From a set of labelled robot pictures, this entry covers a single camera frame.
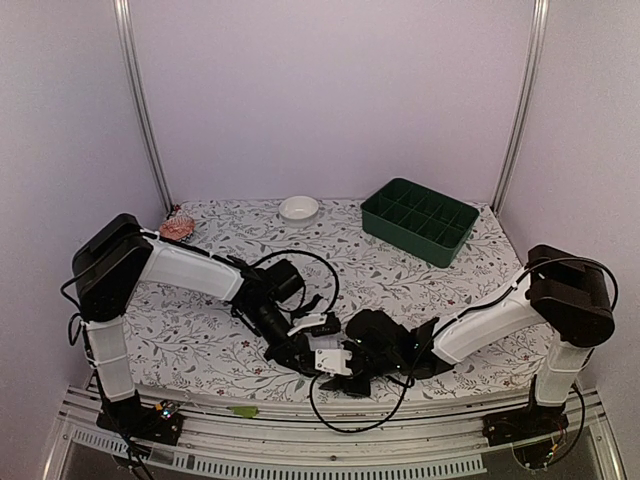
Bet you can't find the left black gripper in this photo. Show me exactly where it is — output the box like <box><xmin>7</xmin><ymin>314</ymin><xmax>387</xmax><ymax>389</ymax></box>
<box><xmin>243</xmin><ymin>302</ymin><xmax>315</xmax><ymax>377</ymax></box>

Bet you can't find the white underwear black trim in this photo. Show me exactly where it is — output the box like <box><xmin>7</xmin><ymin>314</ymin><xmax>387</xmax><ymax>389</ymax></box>
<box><xmin>313</xmin><ymin>337</ymin><xmax>345</xmax><ymax>351</ymax></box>

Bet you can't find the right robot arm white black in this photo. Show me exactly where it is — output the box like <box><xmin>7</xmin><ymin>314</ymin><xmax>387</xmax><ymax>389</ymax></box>
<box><xmin>314</xmin><ymin>245</ymin><xmax>619</xmax><ymax>436</ymax></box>

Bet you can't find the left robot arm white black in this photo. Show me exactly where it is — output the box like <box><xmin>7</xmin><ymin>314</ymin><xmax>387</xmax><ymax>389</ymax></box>
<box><xmin>61</xmin><ymin>214</ymin><xmax>314</xmax><ymax>434</ymax></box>

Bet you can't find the green tape piece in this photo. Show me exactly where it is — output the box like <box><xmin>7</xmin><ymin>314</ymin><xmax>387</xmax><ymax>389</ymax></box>
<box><xmin>229</xmin><ymin>405</ymin><xmax>259</xmax><ymax>419</ymax></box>

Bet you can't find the floral patterned table mat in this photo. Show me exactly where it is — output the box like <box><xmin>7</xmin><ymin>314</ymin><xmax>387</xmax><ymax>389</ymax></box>
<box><xmin>124</xmin><ymin>200</ymin><xmax>552</xmax><ymax>403</ymax></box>

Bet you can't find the white ceramic bowl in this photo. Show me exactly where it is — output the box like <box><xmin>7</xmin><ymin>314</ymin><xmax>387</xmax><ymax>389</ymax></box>
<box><xmin>278</xmin><ymin>196</ymin><xmax>320</xmax><ymax>226</ymax></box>

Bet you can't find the green divided organizer tray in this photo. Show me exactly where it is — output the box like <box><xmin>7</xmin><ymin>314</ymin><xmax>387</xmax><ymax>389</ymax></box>
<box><xmin>361</xmin><ymin>178</ymin><xmax>480</xmax><ymax>268</ymax></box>

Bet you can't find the red patterned cupcake cup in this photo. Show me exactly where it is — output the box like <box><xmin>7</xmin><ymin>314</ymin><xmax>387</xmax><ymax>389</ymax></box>
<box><xmin>159</xmin><ymin>215</ymin><xmax>196</xmax><ymax>241</ymax></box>

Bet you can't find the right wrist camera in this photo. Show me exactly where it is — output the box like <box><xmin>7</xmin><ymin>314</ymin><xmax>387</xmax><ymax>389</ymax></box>
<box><xmin>314</xmin><ymin>349</ymin><xmax>353</xmax><ymax>377</ymax></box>

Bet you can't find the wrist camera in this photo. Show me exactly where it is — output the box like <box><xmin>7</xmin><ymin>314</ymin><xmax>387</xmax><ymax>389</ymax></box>
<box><xmin>314</xmin><ymin>349</ymin><xmax>353</xmax><ymax>377</ymax></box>
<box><xmin>287</xmin><ymin>312</ymin><xmax>341</xmax><ymax>337</ymax></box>

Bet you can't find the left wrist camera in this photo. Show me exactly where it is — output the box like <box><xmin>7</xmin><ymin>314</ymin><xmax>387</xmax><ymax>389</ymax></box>
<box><xmin>287</xmin><ymin>312</ymin><xmax>341</xmax><ymax>337</ymax></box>

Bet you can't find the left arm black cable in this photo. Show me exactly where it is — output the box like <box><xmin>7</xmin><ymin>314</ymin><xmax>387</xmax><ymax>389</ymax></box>
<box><xmin>247</xmin><ymin>249</ymin><xmax>340</xmax><ymax>321</ymax></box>

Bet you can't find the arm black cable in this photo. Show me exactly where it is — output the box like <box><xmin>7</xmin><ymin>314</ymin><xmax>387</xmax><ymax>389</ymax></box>
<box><xmin>308</xmin><ymin>372</ymin><xmax>414</xmax><ymax>434</ymax></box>
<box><xmin>247</xmin><ymin>249</ymin><xmax>340</xmax><ymax>321</ymax></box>

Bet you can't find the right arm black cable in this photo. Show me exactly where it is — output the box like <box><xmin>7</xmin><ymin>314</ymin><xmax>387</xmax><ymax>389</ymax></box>
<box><xmin>308</xmin><ymin>372</ymin><xmax>414</xmax><ymax>434</ymax></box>

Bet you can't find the aluminium front rail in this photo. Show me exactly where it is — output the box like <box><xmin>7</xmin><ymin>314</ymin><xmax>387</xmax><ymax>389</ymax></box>
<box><xmin>47</xmin><ymin>387</ymin><xmax>626</xmax><ymax>480</ymax></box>

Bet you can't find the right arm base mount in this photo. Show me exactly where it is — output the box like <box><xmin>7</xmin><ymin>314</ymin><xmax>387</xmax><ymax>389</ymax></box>
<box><xmin>482</xmin><ymin>400</ymin><xmax>569</xmax><ymax>470</ymax></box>

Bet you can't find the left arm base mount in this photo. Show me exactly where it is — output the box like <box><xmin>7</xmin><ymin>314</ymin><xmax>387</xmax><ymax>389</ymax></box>
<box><xmin>96</xmin><ymin>391</ymin><xmax>185</xmax><ymax>446</ymax></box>

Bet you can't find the left aluminium frame post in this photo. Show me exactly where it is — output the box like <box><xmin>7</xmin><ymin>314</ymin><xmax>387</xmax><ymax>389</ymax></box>
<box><xmin>113</xmin><ymin>0</ymin><xmax>174</xmax><ymax>214</ymax></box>

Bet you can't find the aluminium frame post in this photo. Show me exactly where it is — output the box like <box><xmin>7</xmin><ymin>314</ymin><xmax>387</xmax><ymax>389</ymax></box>
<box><xmin>491</xmin><ymin>0</ymin><xmax>550</xmax><ymax>218</ymax></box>
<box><xmin>113</xmin><ymin>0</ymin><xmax>174</xmax><ymax>214</ymax></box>

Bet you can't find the right aluminium frame post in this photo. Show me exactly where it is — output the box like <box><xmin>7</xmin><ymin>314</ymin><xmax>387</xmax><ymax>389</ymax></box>
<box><xmin>491</xmin><ymin>0</ymin><xmax>550</xmax><ymax>218</ymax></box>

